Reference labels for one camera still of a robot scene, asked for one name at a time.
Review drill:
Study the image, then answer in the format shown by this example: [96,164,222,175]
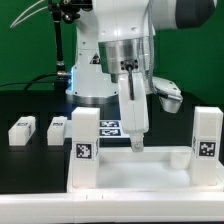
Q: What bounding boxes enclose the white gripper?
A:
[117,72,184,154]

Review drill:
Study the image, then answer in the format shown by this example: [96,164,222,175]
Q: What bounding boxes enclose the white desk top tray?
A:
[67,146,224,192]

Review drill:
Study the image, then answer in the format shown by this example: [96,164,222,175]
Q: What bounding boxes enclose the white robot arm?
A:
[66,0,217,152]

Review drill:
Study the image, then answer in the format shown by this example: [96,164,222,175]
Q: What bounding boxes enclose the fiducial marker sheet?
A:
[64,119,145,140]

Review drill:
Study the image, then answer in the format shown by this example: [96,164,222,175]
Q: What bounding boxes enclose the white front rail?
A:
[0,192,224,224]

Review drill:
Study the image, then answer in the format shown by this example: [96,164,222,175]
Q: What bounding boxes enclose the black cable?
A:
[0,72,59,91]

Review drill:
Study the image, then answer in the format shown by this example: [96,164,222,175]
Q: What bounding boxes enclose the white cables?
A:
[9,0,50,30]

